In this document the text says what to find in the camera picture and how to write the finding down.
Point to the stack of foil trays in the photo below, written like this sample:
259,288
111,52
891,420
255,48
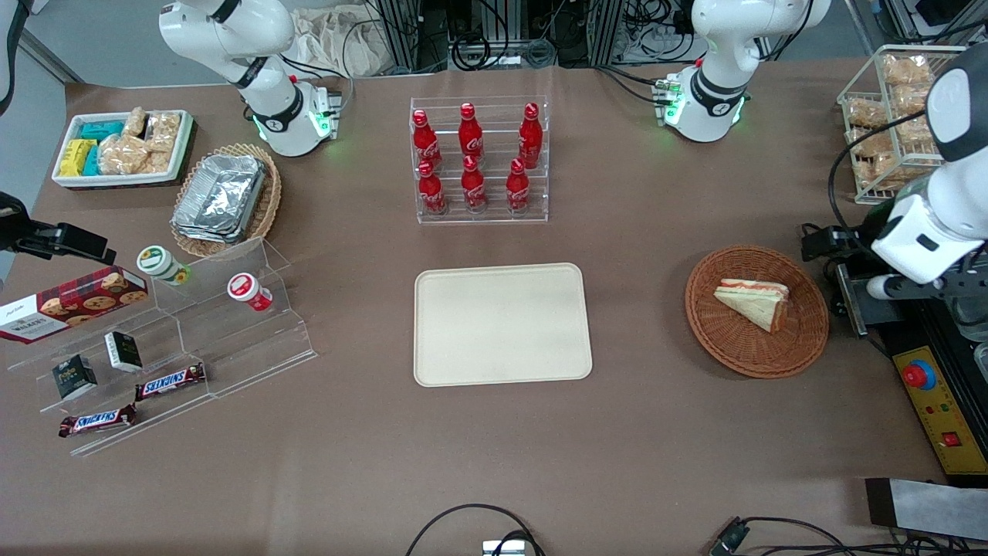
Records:
220,197

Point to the cream rectangular tray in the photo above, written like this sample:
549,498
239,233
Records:
502,324

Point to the red lidded yogurt cup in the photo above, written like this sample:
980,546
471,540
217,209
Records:
247,290

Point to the brown chocolate bar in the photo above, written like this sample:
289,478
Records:
96,421
170,381

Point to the teal snack pack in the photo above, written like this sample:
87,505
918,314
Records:
102,130
92,162

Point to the yellow control box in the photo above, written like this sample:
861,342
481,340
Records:
938,417

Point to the wrapped bread pack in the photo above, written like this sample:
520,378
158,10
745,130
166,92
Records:
915,127
867,113
872,158
907,69

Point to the oval wicker basket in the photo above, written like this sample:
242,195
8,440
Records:
268,201

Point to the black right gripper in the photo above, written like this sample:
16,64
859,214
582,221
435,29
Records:
14,228

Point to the green lidded yogurt cup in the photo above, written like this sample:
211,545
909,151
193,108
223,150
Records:
160,263

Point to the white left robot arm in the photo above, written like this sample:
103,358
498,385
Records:
710,85

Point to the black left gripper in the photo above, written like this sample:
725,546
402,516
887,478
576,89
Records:
866,230

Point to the small black carton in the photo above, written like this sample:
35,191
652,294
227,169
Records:
75,377
123,351

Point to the grey metal plate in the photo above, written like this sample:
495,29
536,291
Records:
926,506

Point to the beige cloth bag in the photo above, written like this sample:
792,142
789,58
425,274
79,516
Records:
340,42

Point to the clear acrylic bottle rack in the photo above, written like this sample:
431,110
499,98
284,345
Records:
482,185

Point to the yellow snack pack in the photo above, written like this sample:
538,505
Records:
76,157

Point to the grey metal bracket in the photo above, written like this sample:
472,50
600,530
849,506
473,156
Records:
851,301

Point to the red tartan cookie box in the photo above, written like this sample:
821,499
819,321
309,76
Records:
73,303

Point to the white rectangular snack bin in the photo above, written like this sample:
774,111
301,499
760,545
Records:
116,180

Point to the clear bag of crackers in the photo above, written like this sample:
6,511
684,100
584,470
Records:
164,131
135,122
123,154

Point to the round brown wicker basket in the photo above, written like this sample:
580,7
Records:
741,351

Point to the clear acrylic stepped display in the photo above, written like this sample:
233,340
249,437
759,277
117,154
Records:
231,347

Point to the red cola bottle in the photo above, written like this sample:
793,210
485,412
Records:
425,143
470,135
530,139
431,193
517,189
473,189

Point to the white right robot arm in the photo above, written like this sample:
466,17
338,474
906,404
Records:
266,93

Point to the triangle sandwich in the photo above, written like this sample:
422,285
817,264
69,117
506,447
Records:
756,303

